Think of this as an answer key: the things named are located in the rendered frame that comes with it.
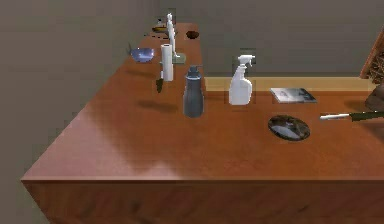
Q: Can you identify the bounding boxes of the grey soap dispenser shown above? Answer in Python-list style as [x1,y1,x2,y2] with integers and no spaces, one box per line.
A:
[182,65,205,119]

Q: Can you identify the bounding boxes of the dark green small utensil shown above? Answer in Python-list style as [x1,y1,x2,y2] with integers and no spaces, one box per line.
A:
[155,69,165,94]

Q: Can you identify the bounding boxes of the white spray bottle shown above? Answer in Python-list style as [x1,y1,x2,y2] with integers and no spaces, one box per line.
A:
[228,54,257,106]

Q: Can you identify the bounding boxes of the white paper towel roll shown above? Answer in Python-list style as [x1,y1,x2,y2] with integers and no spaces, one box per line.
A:
[160,43,175,82]

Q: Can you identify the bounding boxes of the brown wooden counter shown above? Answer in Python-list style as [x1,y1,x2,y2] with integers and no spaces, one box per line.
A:
[20,22,384,224]

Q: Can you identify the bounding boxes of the blue glass bowl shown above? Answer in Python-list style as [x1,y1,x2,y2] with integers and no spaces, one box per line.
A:
[130,47,155,64]

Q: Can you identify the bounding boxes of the yellow dark pan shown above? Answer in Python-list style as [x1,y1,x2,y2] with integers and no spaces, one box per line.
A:
[151,19,169,34]

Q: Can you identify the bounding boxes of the dark round plate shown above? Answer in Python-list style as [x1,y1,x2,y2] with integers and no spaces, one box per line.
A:
[267,114,312,142]

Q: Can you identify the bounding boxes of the grey book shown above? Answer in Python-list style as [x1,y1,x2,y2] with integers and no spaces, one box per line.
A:
[269,87,318,105]

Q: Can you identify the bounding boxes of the dark brown lumpy object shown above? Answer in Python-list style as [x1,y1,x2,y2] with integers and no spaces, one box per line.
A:
[364,83,384,113]

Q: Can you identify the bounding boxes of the knife with dark handle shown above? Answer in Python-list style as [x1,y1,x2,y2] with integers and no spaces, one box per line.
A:
[319,110,384,123]

